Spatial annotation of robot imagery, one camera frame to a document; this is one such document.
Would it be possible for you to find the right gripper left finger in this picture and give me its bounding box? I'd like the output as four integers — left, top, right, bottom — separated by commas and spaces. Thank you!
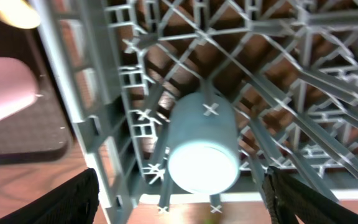
0, 168, 99, 224

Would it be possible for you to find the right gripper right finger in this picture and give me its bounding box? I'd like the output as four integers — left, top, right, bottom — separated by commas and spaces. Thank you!
262, 166, 358, 224

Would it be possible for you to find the light blue plastic cup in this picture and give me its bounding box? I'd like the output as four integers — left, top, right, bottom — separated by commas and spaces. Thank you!
167, 93, 240, 195

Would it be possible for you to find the pink plastic cup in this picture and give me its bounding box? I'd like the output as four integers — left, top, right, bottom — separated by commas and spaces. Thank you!
0, 57, 39, 120

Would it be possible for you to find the yellow plastic spoon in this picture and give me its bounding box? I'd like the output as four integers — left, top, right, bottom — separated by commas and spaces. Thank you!
0, 0, 40, 29

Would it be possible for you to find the grey dishwasher rack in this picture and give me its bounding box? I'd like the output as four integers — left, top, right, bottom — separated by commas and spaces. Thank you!
32, 0, 358, 223

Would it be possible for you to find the brown serving tray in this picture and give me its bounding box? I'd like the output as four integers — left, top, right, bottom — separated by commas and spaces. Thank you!
0, 21, 73, 165

